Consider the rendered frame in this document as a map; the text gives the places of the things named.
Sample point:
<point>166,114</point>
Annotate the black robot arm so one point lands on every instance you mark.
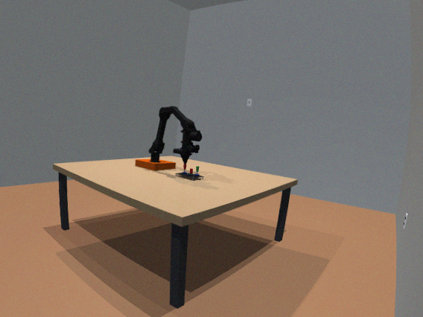
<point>189,132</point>

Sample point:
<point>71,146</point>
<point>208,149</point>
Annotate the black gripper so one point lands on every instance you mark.
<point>183,152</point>

